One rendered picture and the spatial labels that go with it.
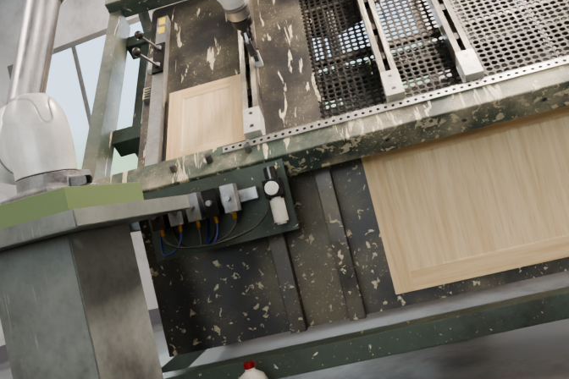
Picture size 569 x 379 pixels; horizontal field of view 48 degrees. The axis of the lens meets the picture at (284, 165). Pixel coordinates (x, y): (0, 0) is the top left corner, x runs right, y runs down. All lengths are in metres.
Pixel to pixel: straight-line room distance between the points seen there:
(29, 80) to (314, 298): 1.24
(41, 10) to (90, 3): 3.53
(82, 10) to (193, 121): 3.30
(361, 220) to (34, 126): 1.22
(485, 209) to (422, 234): 0.24
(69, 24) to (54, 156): 4.03
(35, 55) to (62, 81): 3.63
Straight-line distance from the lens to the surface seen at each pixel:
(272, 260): 2.39
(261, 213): 2.11
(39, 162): 1.67
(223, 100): 2.44
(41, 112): 1.70
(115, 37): 3.03
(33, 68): 1.97
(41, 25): 2.03
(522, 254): 2.39
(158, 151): 2.34
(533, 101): 2.18
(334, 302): 2.39
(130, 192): 1.75
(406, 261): 2.34
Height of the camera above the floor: 0.65
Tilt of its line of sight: 4 degrees up
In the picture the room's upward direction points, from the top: 14 degrees counter-clockwise
